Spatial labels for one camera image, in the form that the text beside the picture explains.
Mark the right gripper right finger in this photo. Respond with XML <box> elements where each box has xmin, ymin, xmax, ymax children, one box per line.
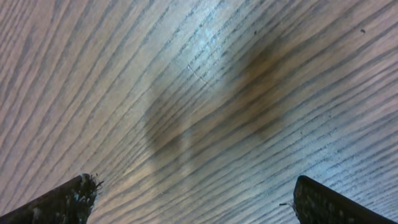
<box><xmin>281</xmin><ymin>175</ymin><xmax>397</xmax><ymax>224</ymax></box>

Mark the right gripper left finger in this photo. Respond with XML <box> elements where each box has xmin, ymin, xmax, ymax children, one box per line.
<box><xmin>1</xmin><ymin>174</ymin><xmax>102</xmax><ymax>224</ymax></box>

